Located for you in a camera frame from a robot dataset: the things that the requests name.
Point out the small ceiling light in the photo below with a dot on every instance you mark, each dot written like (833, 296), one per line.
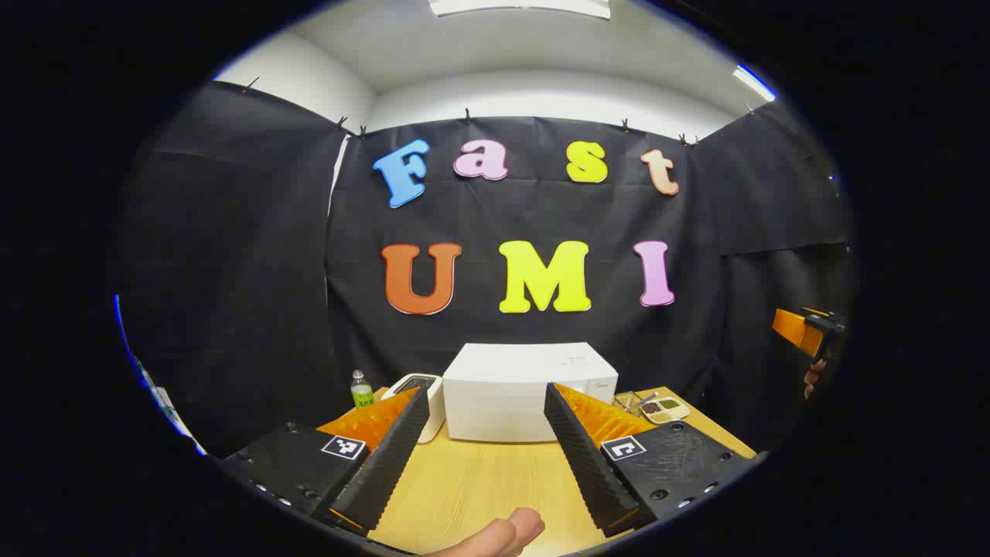
(754, 82)

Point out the white toaster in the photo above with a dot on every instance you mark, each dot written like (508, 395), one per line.
(435, 414)

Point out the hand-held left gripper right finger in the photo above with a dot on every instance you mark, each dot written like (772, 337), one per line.
(592, 472)

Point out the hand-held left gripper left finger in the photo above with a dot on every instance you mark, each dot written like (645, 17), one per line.
(387, 464)

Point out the white microwave oven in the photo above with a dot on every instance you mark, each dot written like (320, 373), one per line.
(503, 394)

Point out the white divided spice dish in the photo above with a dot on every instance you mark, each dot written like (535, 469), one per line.
(669, 408)

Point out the long ceiling light panel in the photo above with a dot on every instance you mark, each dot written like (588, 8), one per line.
(518, 6)

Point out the green drink bottle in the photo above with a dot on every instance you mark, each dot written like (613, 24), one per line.
(362, 394)

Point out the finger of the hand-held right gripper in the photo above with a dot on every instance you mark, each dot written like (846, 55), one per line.
(797, 329)

